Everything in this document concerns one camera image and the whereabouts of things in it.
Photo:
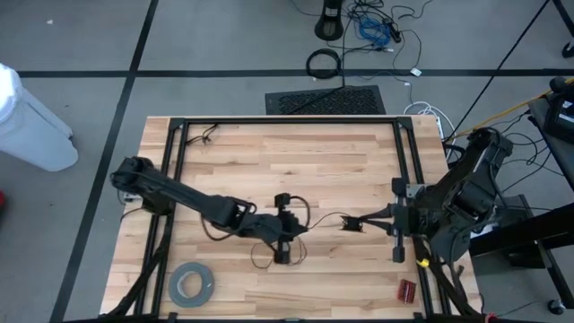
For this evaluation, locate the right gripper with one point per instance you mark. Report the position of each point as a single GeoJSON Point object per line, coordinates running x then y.
{"type": "Point", "coordinates": [410, 220]}

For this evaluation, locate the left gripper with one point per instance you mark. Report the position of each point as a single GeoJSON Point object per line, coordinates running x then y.
{"type": "Point", "coordinates": [287, 226]}

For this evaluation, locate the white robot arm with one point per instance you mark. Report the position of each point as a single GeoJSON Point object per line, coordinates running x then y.
{"type": "Point", "coordinates": [31, 130]}

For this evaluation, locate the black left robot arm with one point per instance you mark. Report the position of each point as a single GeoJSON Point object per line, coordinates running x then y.
{"type": "Point", "coordinates": [193, 202]}

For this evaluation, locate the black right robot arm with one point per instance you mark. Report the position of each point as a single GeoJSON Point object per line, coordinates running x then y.
{"type": "Point", "coordinates": [466, 193]}

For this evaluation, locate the silver mounting plate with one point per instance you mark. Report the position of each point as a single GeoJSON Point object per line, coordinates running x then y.
{"type": "Point", "coordinates": [414, 189]}

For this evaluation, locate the red connector block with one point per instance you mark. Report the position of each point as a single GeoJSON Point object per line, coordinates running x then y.
{"type": "Point", "coordinates": [407, 291]}

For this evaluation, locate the black floor mat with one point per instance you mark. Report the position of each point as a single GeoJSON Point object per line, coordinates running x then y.
{"type": "Point", "coordinates": [327, 101]}

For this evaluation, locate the black equipment cart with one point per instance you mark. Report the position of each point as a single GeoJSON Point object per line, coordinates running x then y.
{"type": "Point", "coordinates": [515, 233]}

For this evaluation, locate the white plug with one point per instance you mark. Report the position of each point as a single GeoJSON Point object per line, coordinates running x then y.
{"type": "Point", "coordinates": [415, 72]}

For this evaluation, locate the black power strip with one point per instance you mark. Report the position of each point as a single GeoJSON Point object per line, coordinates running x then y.
{"type": "Point", "coordinates": [393, 31]}

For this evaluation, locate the black caster wheel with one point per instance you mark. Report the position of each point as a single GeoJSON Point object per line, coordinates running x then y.
{"type": "Point", "coordinates": [557, 307]}

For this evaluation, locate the black electronic device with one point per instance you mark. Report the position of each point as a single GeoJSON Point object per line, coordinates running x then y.
{"type": "Point", "coordinates": [565, 121]}

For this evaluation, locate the black aluminium table frame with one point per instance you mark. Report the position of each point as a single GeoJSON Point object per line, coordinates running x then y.
{"type": "Point", "coordinates": [291, 120]}

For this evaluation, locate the grey duct tape roll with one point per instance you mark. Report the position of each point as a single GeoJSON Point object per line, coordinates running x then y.
{"type": "Point", "coordinates": [179, 296]}

